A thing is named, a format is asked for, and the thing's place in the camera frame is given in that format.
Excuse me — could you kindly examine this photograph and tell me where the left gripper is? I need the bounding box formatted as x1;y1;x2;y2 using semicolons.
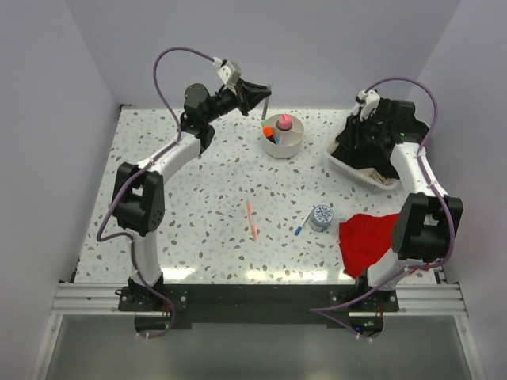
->
204;79;270;125

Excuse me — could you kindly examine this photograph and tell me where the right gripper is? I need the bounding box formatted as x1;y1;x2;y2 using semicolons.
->
335;108;390;151

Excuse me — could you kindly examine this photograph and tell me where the white blue marker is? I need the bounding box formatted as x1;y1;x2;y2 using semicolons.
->
261;97;269;121

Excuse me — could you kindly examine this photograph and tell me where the orange black highlighter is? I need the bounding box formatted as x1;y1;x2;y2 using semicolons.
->
262;126;276;144

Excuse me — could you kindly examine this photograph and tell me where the pink glue stick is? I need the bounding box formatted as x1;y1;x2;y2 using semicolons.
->
276;114;292;131

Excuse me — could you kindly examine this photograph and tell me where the orange pen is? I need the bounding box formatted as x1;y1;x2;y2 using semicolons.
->
246;200;257;241

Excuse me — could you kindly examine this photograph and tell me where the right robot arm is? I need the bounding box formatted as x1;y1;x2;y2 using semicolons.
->
332;91;463;311

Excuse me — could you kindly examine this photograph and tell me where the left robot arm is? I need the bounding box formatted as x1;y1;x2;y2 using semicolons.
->
112;80;272;312

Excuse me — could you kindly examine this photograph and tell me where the black cloth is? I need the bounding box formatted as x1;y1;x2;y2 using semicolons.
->
332;97;431;179

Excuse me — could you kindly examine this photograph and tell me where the beige cloth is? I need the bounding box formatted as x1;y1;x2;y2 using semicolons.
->
325;142;400;192

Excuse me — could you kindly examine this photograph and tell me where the white plastic basket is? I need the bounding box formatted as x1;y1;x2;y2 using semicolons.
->
324;116;401;192

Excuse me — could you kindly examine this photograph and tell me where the round beige divided organizer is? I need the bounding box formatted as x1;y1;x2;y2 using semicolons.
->
261;114;305;159

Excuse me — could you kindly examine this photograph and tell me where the blue washi tape roll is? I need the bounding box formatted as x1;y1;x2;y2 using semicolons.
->
309;205;334;232

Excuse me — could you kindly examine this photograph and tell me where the red cloth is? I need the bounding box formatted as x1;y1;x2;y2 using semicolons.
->
338;212;435;278

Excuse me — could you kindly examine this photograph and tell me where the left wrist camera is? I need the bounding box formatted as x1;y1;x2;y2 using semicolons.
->
213;57;242;86

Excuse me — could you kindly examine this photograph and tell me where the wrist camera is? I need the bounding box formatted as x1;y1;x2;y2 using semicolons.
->
213;57;242;86
351;90;381;121

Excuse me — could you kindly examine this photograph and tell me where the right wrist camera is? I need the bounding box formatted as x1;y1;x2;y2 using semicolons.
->
351;90;381;121

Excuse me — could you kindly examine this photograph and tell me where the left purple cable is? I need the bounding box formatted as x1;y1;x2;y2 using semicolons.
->
96;47;219;340

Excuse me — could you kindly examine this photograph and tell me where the aluminium rail frame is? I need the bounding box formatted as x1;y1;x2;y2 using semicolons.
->
29;103;486;380

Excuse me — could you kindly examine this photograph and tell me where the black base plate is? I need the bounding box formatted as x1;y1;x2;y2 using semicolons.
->
117;283;397;332

